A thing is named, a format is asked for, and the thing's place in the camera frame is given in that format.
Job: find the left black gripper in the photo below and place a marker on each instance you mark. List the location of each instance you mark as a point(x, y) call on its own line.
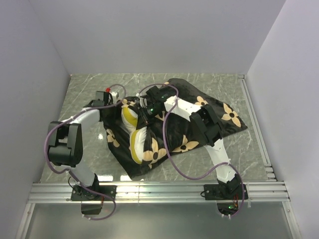
point(111, 118)

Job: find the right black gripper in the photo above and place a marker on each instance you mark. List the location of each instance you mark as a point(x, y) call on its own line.
point(142, 111)

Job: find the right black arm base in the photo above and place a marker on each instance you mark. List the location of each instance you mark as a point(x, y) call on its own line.
point(228, 203)

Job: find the white pillow with yellow piping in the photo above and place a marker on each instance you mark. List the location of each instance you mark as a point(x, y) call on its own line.
point(137, 136)

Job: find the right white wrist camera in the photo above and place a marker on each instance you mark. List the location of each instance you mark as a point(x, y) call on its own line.
point(143, 100)

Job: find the aluminium mounting rail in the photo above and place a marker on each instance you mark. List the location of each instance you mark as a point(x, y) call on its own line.
point(157, 192)

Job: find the black pillowcase with tan flowers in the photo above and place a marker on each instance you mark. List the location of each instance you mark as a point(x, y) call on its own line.
point(178, 130)

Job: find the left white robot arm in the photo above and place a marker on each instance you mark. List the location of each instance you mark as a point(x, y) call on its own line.
point(63, 147)

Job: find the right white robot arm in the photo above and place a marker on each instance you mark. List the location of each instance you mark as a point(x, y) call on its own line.
point(206, 128)

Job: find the side aluminium rail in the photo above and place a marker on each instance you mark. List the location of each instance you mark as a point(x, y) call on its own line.
point(262, 147)

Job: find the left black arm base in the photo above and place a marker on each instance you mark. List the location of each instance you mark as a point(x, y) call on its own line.
point(91, 204)

